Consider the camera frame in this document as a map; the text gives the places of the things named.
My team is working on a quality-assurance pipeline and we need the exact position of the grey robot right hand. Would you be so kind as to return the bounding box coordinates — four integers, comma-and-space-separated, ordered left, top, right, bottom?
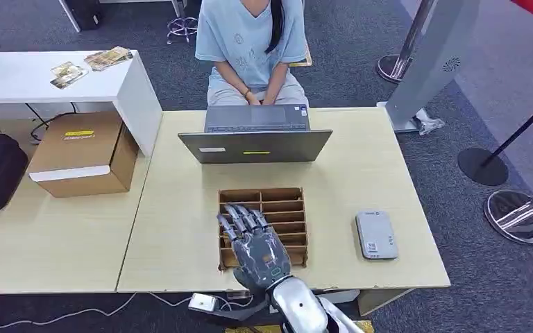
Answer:
216, 203, 292, 292

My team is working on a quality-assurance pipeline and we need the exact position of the wooden card box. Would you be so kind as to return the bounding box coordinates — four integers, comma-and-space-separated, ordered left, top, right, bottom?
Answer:
217, 187, 310, 272

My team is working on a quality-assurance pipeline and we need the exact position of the grey laptop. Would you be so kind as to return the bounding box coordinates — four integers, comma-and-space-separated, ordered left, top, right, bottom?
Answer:
178, 104, 334, 165

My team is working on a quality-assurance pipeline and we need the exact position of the yellow floor marker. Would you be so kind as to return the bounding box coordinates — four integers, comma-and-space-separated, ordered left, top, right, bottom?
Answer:
289, 43, 314, 68

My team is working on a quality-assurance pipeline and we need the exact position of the person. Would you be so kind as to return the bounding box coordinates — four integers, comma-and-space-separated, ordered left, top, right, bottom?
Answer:
195, 0, 310, 108

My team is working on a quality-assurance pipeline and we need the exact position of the chrome stool base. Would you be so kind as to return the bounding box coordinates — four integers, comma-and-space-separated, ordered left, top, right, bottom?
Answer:
167, 16, 199, 45

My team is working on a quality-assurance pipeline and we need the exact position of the grey card reader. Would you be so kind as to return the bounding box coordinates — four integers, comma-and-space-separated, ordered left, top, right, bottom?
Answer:
355, 210, 399, 261

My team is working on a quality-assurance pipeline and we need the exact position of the chrome stanchion with pole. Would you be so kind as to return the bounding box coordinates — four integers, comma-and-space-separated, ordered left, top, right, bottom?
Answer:
376, 0, 435, 84

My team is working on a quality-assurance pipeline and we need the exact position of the large printed card stack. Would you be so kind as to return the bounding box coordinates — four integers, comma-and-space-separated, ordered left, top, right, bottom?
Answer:
83, 46, 133, 72

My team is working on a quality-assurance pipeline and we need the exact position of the crumpled white wrapper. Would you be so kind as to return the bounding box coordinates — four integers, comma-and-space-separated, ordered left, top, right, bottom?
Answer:
414, 108, 446, 135

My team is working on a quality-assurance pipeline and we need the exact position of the grey standing panel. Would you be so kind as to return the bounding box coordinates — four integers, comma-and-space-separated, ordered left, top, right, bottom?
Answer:
376, 0, 481, 133

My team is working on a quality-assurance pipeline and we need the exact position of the brown cardboard box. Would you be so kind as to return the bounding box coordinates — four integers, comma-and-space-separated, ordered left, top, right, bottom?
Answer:
27, 111, 139, 198

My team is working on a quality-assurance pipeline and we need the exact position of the small printed card stack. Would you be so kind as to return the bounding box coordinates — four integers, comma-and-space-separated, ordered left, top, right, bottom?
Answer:
49, 61, 89, 89

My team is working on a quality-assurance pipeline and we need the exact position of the black case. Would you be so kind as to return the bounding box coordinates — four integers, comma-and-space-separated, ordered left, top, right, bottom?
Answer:
59, 0, 105, 34

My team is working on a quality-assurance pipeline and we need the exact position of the black stanchion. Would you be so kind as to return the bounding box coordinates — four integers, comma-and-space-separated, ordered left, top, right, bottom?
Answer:
457, 90, 533, 187

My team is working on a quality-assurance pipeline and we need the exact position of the white side desk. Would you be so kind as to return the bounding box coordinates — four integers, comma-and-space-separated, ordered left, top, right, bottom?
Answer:
0, 49, 164, 160

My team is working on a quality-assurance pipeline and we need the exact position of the chrome stanchion base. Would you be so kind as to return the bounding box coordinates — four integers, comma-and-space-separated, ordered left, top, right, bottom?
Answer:
484, 185, 533, 245

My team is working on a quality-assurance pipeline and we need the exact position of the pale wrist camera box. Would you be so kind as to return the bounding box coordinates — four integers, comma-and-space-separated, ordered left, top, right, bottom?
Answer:
188, 292, 217, 314

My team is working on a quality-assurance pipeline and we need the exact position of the white cable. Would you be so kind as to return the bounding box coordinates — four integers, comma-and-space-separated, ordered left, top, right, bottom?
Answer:
0, 290, 255, 329

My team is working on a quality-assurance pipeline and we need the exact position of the black cable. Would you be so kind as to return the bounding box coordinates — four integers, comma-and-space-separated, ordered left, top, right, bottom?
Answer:
25, 101, 78, 141

